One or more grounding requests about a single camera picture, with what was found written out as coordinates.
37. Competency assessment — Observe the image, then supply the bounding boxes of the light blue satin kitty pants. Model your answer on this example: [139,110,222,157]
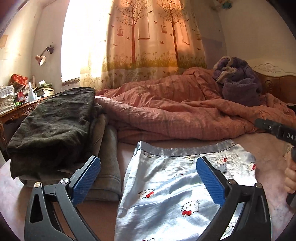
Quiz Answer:
[114,140,256,240]

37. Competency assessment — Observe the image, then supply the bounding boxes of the person's right hand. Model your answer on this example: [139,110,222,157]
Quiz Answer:
[285,159,296,194]

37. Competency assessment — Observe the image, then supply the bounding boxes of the wooden carved headboard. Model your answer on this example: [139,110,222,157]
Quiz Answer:
[247,58,295,104]

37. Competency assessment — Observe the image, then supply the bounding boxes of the grey folded garment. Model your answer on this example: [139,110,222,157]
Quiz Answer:
[19,103,122,202]

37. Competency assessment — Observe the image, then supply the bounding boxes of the purple fleece blanket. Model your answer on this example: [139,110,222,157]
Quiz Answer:
[213,56,262,107]

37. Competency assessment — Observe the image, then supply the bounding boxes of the dark green folded garment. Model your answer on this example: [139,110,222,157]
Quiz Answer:
[7,87,96,178]

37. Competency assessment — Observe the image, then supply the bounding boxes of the pink checked quilt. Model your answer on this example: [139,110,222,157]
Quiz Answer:
[95,67,295,144]

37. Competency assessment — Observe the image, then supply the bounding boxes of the carved wooden desk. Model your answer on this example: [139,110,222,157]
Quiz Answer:
[0,97,49,148]

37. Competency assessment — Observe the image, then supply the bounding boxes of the stack of books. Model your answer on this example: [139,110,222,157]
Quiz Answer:
[35,83,54,97]

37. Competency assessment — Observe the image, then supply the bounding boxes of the stack of papers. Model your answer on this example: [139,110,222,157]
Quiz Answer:
[0,85,16,114]

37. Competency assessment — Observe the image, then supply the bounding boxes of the tree print curtain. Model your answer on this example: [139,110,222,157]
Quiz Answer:
[80,1,207,90]

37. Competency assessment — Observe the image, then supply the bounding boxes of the pink wall lamp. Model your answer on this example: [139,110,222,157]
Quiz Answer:
[35,45,54,66]

